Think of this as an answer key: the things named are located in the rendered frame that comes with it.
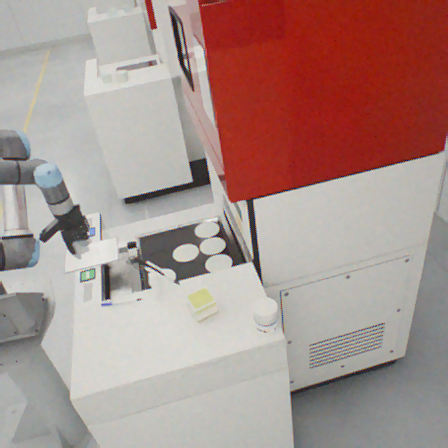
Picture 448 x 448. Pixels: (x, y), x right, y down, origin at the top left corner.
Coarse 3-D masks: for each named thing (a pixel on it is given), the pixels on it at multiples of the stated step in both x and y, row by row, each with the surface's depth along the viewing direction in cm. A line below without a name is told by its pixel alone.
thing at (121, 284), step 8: (112, 272) 171; (120, 272) 171; (128, 272) 170; (112, 280) 168; (120, 280) 167; (128, 280) 167; (112, 288) 164; (120, 288) 164; (128, 288) 163; (112, 296) 161; (120, 296) 161
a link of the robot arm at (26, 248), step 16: (0, 144) 163; (16, 144) 166; (16, 160) 166; (0, 192) 167; (16, 192) 166; (16, 208) 166; (16, 224) 166; (0, 240) 167; (16, 240) 164; (32, 240) 170; (16, 256) 164; (32, 256) 167
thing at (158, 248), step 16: (192, 224) 186; (144, 240) 181; (160, 240) 180; (176, 240) 179; (192, 240) 178; (224, 240) 175; (144, 256) 173; (160, 256) 172; (208, 256) 169; (144, 272) 166; (176, 272) 164; (192, 272) 163; (208, 272) 162
